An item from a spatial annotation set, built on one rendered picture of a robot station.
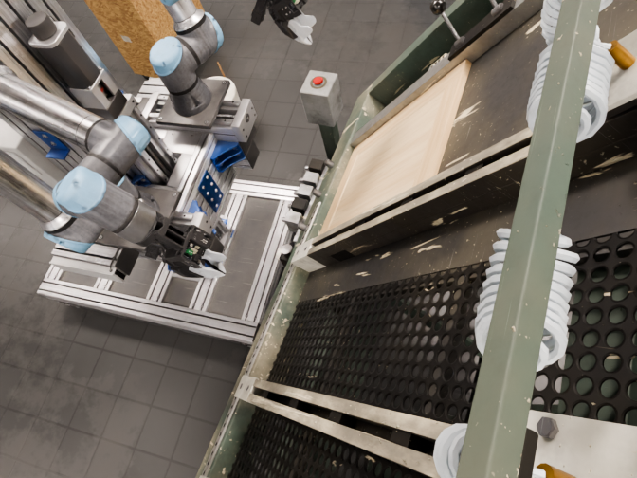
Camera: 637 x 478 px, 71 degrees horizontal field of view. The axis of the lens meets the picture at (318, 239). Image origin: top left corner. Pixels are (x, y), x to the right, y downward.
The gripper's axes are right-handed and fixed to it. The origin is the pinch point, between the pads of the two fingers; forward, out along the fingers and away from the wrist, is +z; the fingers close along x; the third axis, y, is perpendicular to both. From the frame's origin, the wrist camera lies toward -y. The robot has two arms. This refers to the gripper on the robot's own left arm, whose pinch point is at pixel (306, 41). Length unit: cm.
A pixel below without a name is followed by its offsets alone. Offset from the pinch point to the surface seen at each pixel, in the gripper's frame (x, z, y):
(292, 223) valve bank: -27, 48, -37
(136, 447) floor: -122, 82, -134
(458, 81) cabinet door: -9.2, 20.9, 35.9
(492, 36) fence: -2.3, 17.3, 44.5
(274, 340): -72, 41, -20
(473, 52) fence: -2.0, 20.0, 39.0
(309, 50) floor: 147, 88, -126
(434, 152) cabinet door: -30.8, 20.1, 33.9
